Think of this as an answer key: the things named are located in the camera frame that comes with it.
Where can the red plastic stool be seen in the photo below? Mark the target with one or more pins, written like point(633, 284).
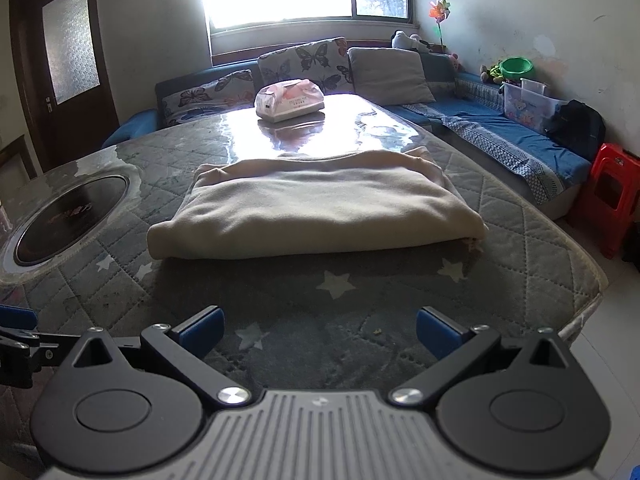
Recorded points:
point(607, 195)

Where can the green plush toy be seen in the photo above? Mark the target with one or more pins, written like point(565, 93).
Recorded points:
point(492, 74)

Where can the blue sofa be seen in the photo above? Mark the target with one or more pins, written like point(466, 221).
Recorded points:
point(500, 130)

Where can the pink white tissue pack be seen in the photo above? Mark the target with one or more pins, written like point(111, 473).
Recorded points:
point(290, 102)

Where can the grey quilted star table cover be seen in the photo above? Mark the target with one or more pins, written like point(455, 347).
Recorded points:
point(350, 290)

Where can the large butterfly print cushion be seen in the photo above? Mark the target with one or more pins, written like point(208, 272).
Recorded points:
point(310, 57)

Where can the clear plastic storage box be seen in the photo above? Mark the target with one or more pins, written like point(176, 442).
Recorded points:
point(530, 110)

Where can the brown door with frosted glass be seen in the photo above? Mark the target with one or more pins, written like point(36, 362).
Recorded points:
point(85, 125)

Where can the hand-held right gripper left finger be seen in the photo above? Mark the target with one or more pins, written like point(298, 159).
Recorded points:
point(202, 330)

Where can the black backpack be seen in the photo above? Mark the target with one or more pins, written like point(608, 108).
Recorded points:
point(577, 127)

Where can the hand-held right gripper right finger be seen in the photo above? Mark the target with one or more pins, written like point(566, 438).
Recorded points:
point(435, 330)

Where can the colourful pinwheel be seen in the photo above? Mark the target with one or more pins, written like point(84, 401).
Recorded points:
point(440, 10)

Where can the pink plush toy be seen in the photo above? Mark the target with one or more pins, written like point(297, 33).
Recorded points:
point(456, 61)

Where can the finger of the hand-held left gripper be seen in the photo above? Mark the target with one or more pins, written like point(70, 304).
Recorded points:
point(17, 316)

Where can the white plush toy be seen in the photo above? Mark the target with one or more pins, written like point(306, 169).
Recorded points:
point(402, 40)

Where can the round built-in cooktop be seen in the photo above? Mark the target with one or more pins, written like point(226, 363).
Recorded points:
point(65, 220)

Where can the green plastic basin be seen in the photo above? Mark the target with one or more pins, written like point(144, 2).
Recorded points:
point(517, 66)

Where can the grey cushion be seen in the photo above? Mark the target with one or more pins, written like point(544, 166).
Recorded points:
point(390, 75)

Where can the long butterfly print cushion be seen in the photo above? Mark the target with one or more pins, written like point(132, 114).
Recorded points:
point(210, 95)

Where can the brown wooden ledge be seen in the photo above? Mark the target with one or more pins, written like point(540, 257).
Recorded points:
point(22, 155)

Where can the cream garment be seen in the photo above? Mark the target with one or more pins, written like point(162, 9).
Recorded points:
point(310, 210)

